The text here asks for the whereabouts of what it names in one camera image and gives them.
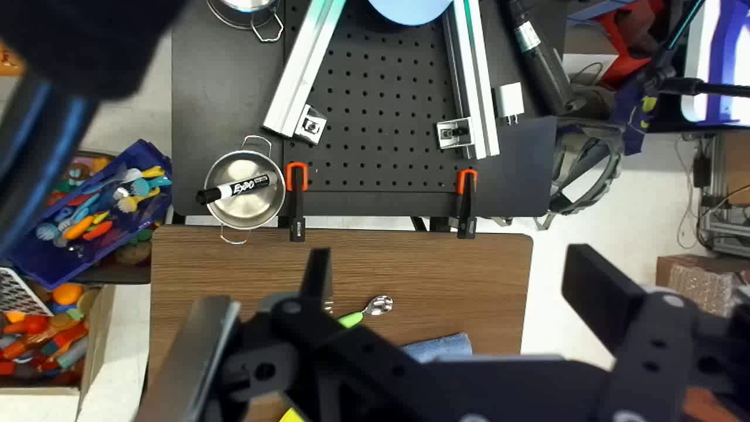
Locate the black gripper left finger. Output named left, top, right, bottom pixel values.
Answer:
left=268, top=246, right=346, bottom=370

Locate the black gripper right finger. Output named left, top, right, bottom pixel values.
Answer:
left=560, top=241, right=689, bottom=370

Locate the orange black clamp left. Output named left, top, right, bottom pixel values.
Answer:
left=284, top=160, right=311, bottom=244

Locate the orange black clamp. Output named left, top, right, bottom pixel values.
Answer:
left=284, top=160, right=311, bottom=244
left=457, top=168, right=478, bottom=238

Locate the black dry erase marker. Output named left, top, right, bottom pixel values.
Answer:
left=196, top=173, right=270, bottom=203

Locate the blue folded cloth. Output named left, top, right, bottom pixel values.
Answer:
left=404, top=332, right=473, bottom=363

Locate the orange black clamp right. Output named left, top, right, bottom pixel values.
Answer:
left=457, top=168, right=478, bottom=238

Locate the blue bag of toys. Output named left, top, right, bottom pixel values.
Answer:
left=10, top=141, right=172, bottom=289

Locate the black perforated board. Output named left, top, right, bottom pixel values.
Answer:
left=169, top=0, right=560, bottom=217

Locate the green handled scoop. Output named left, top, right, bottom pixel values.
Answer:
left=341, top=295, right=394, bottom=327

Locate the steel pot with handles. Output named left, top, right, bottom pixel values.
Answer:
left=196, top=133, right=287, bottom=246

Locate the aluminium extrusion rail left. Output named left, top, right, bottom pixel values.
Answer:
left=263, top=0, right=346, bottom=146

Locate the aluminium extrusion rail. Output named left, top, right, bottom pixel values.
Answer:
left=437, top=0, right=500, bottom=160
left=263, top=0, right=346, bottom=146

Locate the aluminium extrusion rail right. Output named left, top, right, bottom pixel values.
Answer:
left=437, top=0, right=500, bottom=160

